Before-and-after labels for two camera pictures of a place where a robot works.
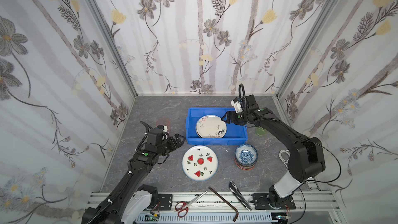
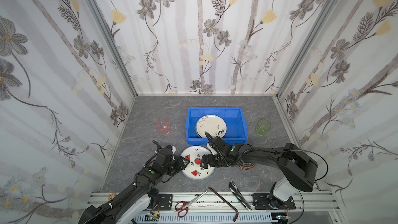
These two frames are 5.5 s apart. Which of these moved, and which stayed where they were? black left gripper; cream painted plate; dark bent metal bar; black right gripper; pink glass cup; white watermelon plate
Moved: black left gripper; black right gripper
Stayed: dark bent metal bar; white watermelon plate; pink glass cup; cream painted plate
